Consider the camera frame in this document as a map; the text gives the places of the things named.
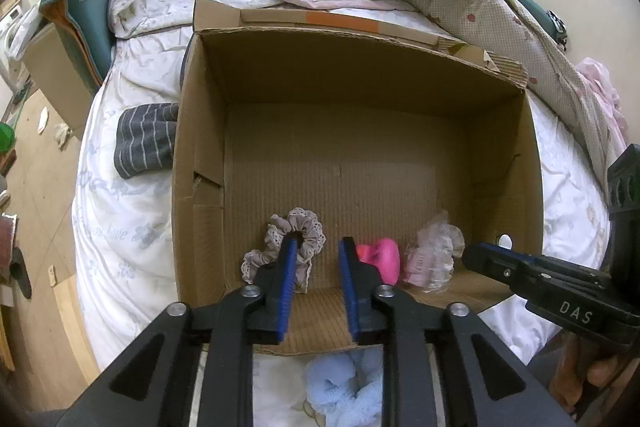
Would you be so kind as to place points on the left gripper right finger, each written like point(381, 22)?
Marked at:
point(439, 364)

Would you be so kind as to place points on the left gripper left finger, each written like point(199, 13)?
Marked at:
point(195, 364)

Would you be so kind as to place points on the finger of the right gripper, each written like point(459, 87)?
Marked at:
point(520, 276)
point(497, 250)

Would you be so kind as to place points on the cream scrunchie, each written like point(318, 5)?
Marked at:
point(429, 258)

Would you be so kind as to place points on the light blue fluffy cloth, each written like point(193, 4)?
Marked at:
point(345, 388)

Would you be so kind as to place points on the person's right hand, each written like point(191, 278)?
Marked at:
point(576, 369)

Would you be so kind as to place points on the brown cardboard box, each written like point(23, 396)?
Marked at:
point(374, 130)

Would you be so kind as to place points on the white floral bed sheet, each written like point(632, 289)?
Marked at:
point(122, 227)

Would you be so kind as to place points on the black slipper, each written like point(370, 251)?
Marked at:
point(19, 273)

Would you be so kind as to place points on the dark striped garment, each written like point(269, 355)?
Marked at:
point(145, 139)

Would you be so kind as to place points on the beige bedside cabinet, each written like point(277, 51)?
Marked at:
point(54, 74)

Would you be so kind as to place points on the teal orange cushion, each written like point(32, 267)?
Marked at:
point(86, 35)

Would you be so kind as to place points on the pink garment by wall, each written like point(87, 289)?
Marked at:
point(599, 81)

